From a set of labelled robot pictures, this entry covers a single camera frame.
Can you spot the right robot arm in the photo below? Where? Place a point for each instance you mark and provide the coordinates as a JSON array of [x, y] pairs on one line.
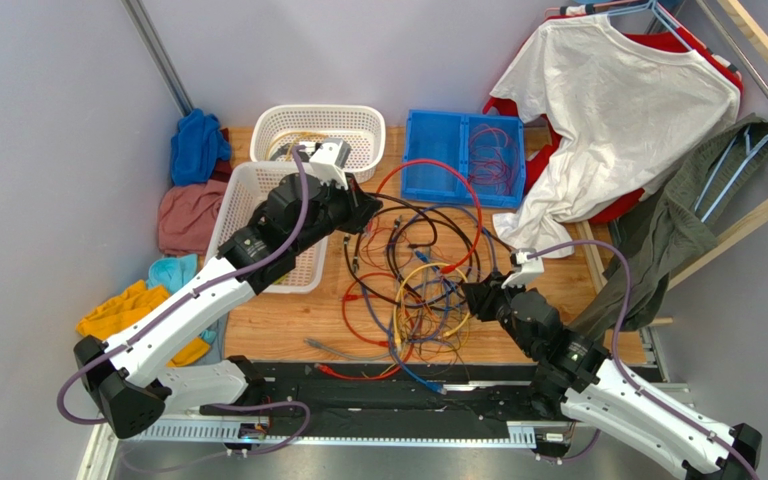
[[578, 378]]

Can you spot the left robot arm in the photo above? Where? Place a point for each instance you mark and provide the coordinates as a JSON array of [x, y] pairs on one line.
[[128, 375]]

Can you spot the white rectangular basket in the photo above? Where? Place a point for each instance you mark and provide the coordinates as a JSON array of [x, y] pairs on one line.
[[248, 187]]

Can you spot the red garment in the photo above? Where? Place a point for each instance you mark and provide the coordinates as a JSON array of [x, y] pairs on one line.
[[677, 40]]

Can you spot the blue cloth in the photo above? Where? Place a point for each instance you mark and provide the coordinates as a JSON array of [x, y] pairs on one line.
[[196, 148]]

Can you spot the wooden clothes rack frame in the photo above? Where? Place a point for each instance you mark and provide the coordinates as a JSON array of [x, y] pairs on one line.
[[743, 133]]

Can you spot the blue divided bin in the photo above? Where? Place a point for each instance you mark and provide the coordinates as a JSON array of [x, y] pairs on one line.
[[486, 151]]

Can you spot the yellow cloth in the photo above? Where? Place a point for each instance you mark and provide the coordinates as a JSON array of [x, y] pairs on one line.
[[123, 311]]

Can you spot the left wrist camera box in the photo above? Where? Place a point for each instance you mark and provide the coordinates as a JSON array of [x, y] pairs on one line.
[[328, 161]]

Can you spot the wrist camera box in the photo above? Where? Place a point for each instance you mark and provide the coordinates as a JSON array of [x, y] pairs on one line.
[[526, 267], [328, 161]]

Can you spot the white oval basket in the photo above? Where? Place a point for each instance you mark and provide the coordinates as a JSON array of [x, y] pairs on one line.
[[285, 126]]

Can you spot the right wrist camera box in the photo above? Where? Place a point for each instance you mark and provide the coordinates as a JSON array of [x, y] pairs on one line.
[[526, 267]]

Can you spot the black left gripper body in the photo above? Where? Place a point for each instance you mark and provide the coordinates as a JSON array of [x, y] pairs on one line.
[[344, 211]]

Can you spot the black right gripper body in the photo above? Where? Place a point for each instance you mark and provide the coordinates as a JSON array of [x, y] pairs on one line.
[[483, 297]]

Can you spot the olive green garment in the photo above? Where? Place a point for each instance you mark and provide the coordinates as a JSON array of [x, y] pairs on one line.
[[670, 233]]

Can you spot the cyan cloth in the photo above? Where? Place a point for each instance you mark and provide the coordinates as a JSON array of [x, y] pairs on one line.
[[172, 273]]

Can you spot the white t-shirt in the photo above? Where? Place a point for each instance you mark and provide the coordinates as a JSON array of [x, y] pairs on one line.
[[610, 113]]

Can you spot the pink cloth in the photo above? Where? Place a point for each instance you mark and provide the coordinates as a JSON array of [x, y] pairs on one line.
[[187, 216]]

